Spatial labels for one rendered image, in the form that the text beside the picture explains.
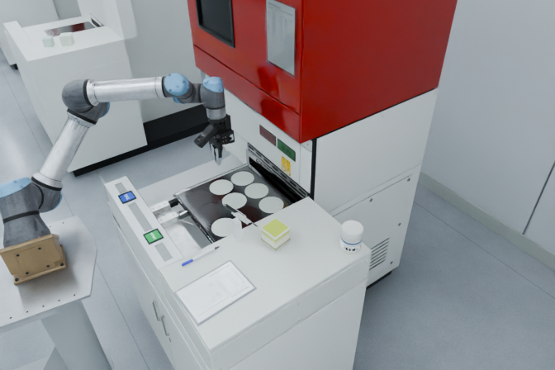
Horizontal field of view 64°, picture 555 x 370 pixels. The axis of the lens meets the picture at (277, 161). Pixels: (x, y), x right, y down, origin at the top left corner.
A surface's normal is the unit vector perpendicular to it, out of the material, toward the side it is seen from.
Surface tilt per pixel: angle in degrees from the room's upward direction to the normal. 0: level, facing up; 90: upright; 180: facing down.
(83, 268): 0
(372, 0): 90
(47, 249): 90
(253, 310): 0
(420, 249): 0
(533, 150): 90
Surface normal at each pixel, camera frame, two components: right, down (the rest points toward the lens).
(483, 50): -0.82, 0.35
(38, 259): 0.44, 0.53
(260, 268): -0.01, -0.81
